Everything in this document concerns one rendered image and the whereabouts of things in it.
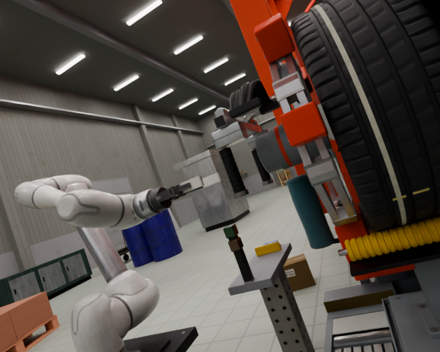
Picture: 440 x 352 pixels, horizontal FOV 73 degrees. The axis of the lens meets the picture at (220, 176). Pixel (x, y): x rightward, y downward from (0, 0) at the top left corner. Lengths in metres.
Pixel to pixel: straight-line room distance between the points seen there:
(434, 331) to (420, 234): 0.29
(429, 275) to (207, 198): 6.96
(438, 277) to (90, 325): 1.10
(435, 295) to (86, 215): 0.97
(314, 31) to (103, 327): 1.14
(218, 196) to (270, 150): 6.69
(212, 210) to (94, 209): 6.89
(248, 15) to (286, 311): 1.37
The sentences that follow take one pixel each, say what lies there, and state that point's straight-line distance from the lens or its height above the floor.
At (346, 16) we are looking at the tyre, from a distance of 0.76.
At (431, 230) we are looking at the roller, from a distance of 0.88.
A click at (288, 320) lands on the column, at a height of 0.20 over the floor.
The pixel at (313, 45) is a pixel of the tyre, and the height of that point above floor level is 1.00.
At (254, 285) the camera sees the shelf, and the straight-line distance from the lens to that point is 1.11.
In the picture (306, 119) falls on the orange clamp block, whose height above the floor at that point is 0.85.
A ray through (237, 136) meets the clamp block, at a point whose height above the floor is 0.91.
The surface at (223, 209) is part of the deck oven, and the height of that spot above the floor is 0.41.
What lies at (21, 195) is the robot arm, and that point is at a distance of 1.47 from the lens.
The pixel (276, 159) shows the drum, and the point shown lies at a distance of 0.94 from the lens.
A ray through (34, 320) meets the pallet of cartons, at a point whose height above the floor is 0.22.
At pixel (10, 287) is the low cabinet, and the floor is 0.54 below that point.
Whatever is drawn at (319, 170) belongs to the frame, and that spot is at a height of 0.75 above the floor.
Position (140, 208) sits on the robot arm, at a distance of 0.98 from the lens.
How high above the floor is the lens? 0.77
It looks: 4 degrees up
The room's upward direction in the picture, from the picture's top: 20 degrees counter-clockwise
